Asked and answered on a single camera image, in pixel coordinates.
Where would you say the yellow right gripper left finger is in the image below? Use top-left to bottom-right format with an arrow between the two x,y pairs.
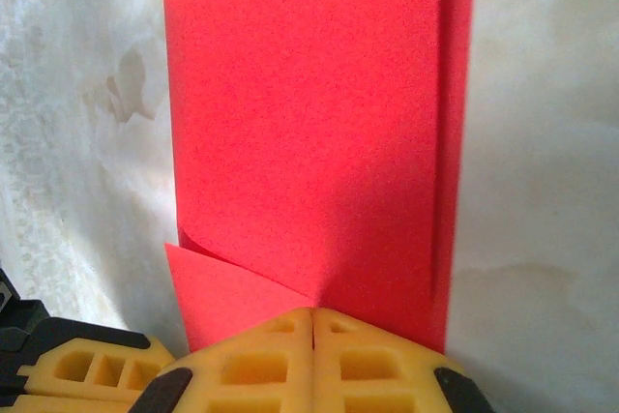
130,307 -> 314,413

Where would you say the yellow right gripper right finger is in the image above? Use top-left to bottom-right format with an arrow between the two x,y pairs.
313,309 -> 494,413

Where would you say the red paper sheet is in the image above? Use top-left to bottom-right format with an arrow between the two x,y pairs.
162,0 -> 478,356

